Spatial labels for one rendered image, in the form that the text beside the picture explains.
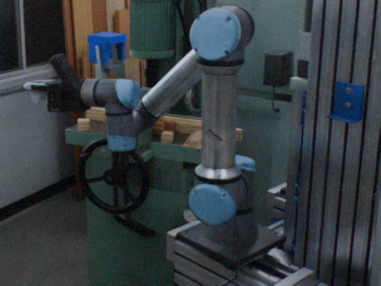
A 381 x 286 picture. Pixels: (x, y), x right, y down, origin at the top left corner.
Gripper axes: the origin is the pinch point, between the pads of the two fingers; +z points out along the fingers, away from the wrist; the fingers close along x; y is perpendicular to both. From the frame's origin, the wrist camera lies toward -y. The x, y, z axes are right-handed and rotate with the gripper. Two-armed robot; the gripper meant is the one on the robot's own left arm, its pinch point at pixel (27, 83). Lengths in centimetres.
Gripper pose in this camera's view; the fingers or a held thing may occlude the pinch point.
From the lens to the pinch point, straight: 175.4
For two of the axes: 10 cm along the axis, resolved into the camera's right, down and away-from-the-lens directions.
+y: 0.9, 9.6, 2.6
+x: 4.5, -2.7, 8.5
